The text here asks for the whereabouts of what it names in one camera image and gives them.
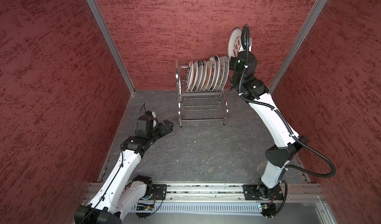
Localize left small circuit board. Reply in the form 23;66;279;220
136;203;155;212

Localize white plate black emblem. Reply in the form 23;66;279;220
219;56;229;90

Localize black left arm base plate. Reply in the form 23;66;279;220
144;184;168;201

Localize small circuit board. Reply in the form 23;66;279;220
136;203;155;212
261;203;277;218

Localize stainless steel dish rack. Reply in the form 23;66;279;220
175;61;229;127

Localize aluminium corner post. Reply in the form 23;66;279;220
86;0;136;96
269;0;328;93

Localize white plate red characters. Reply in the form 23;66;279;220
227;27;245;59

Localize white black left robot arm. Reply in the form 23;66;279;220
74;116;173;224

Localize white plate leftmost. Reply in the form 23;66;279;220
186;61;195;92

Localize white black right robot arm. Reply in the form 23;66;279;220
228;51;302;200

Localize aluminium right corner post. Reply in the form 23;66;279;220
269;0;328;93

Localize black corrugated right cable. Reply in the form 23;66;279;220
238;24;337;218

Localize aluminium left corner post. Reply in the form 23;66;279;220
86;0;136;96

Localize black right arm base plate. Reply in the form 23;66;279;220
242;184;284;201

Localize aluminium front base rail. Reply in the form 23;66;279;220
74;181;337;216

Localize right small circuit board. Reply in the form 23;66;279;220
261;203;277;218

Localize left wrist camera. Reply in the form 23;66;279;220
135;111;158;139

